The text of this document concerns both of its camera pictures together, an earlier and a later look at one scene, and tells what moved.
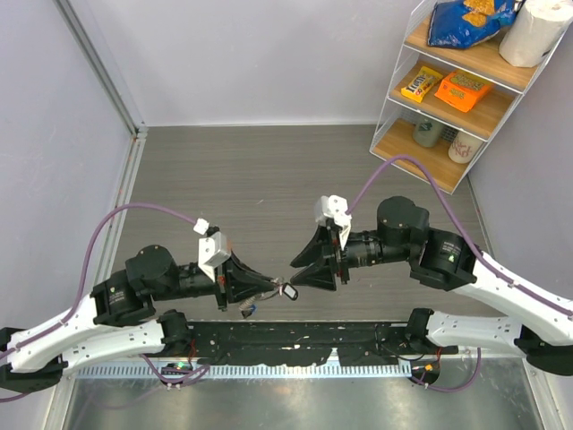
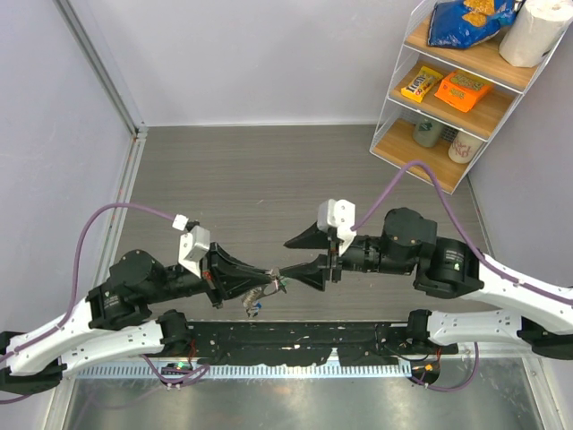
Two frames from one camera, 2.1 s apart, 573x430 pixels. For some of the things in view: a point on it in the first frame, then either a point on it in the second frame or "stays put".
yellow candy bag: x=418 y=85 stays put
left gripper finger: x=240 y=294 → x=232 y=287
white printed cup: x=464 y=148 stays put
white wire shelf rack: x=464 y=67 stays put
